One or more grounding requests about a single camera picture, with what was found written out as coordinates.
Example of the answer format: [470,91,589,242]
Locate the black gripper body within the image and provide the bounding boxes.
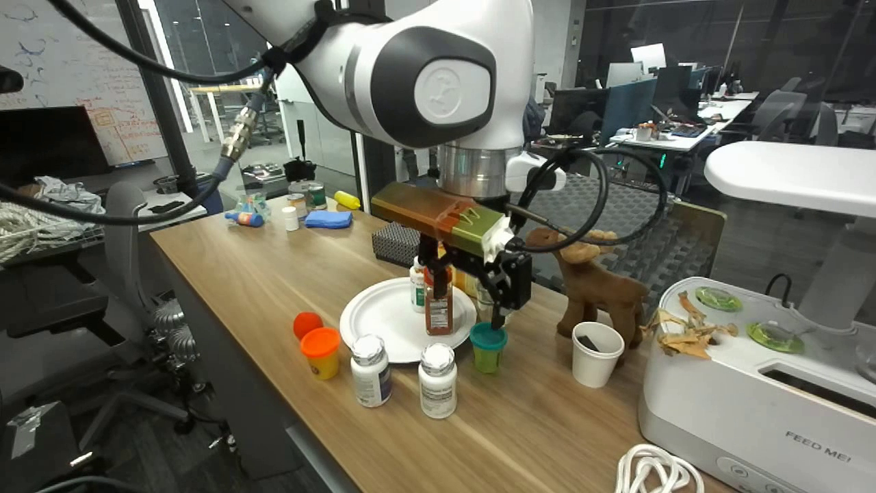
[412,229,537,277]

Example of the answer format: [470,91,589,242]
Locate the spice bottle orange cap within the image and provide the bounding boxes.
[422,271,456,336]

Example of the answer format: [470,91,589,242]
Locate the teal lid dough can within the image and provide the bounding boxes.
[467,320,511,375]

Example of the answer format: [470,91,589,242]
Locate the white paper plate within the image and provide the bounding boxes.
[336,275,480,366]

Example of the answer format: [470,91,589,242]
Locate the brown moose plush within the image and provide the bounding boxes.
[526,224,651,350]

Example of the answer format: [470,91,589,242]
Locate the white pill bottle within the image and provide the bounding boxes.
[347,335,397,410]
[415,342,459,421]

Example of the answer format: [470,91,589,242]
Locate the white paper cup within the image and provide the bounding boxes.
[568,320,626,391]

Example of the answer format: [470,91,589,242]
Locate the yellow mustard bottle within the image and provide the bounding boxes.
[332,187,365,214]

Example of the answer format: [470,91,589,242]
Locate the red plush ball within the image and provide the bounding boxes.
[289,309,328,342]

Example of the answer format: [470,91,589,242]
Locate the orange lid yellow dough can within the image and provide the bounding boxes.
[299,327,344,380]

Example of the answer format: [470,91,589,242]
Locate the grey foam floor mat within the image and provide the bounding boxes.
[508,160,727,303]

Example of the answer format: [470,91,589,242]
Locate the small black stand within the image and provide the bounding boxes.
[281,134,318,184]

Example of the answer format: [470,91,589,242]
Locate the brown dried plant pieces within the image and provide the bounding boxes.
[649,292,737,361]

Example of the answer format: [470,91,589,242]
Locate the dark panel tan edge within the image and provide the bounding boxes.
[667,201,731,277]

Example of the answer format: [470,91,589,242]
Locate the small colourful toy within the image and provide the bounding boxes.
[221,205,269,229]

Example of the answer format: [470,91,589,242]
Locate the white office desk green legs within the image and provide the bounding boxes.
[608,92,760,187]

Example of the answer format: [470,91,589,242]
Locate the white countertop appliance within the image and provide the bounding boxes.
[634,275,876,493]

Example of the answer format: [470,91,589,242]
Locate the white side table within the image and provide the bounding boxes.
[133,187,209,232]

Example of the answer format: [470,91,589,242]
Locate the white computer monitor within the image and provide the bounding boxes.
[626,40,667,76]

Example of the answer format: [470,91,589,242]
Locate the black stand pole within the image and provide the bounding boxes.
[111,0,199,190]

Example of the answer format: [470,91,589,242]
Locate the white arched lamp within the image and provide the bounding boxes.
[703,139,876,331]

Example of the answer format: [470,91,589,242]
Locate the grey background office chair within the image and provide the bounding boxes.
[749,88,811,139]

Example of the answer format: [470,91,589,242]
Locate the pile of light cloth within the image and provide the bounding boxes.
[0,172,106,269]

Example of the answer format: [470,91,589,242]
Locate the coiled white cable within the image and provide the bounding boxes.
[614,444,705,493]

